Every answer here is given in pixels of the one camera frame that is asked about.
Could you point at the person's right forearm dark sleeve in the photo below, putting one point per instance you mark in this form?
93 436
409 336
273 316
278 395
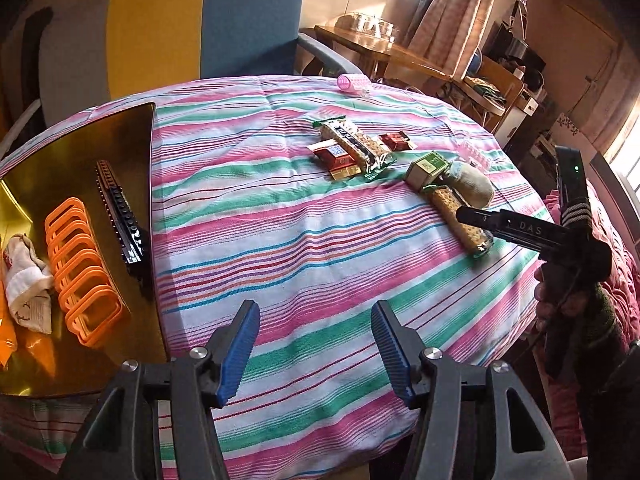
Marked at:
610 365

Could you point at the striped tablecloth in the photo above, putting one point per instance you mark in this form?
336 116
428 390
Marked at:
280 240

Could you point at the green white cracker packet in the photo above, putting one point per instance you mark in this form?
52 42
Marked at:
357 147

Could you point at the blue yellow armchair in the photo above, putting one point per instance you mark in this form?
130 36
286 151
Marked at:
210 25

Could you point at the black toothed comb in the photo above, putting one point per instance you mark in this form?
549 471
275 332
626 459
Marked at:
122 212

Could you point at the tray of glass cups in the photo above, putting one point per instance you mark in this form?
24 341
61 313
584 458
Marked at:
367 25

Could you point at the wooden door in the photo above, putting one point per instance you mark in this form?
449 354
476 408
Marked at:
595 75

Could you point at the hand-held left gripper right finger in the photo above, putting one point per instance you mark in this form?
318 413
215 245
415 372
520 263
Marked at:
391 355

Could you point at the pink hair roller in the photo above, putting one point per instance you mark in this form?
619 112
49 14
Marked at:
352 84

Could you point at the gold metal container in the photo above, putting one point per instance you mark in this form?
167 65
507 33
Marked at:
70 200

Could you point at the red gold snack packet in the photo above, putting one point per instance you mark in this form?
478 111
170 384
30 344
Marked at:
337 160

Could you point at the small dark red packet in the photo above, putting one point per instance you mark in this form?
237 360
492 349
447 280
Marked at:
396 141

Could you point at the wooden chair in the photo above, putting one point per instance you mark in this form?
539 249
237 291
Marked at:
495 90

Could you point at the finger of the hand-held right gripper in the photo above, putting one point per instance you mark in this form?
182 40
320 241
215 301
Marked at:
505 225

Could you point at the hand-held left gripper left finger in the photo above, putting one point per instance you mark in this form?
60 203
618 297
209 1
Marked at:
239 352

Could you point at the white sock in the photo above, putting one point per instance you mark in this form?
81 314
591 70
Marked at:
27 285

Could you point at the orange plastic rack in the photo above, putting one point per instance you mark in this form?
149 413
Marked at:
82 272

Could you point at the orange snack packet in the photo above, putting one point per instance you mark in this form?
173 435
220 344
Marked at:
6 330

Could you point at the beige green sock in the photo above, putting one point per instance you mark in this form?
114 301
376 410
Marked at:
470 182

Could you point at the green cardboard box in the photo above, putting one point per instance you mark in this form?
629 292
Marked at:
425 170

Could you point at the beige patterned curtain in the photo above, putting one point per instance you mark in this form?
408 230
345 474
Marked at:
450 5

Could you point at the clear cracker packet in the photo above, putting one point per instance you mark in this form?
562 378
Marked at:
457 220

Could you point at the wooden side table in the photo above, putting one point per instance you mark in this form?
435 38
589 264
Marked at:
380 52

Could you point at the person's right hand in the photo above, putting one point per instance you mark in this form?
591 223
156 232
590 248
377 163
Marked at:
544 296

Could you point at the black appliance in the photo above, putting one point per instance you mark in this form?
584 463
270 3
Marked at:
515 45

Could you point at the clear plastic hair clip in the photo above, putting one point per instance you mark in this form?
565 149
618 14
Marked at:
475 156

